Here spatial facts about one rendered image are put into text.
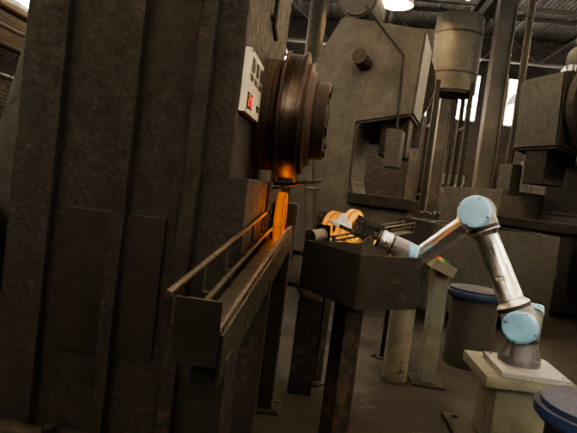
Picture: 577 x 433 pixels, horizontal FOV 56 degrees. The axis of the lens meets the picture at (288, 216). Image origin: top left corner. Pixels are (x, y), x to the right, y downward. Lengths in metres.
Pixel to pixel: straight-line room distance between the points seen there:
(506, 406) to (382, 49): 3.31
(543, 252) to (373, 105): 1.76
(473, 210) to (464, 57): 8.97
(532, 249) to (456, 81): 6.74
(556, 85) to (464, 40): 5.67
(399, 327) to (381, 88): 2.53
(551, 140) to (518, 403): 3.50
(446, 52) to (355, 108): 6.34
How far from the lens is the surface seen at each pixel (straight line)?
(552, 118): 5.41
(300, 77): 1.85
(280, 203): 1.94
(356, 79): 4.77
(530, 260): 4.40
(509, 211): 5.81
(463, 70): 10.86
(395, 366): 2.73
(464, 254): 4.13
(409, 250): 2.12
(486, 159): 10.89
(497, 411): 2.20
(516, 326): 2.03
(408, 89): 4.68
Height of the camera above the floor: 0.86
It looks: 3 degrees down
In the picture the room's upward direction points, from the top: 7 degrees clockwise
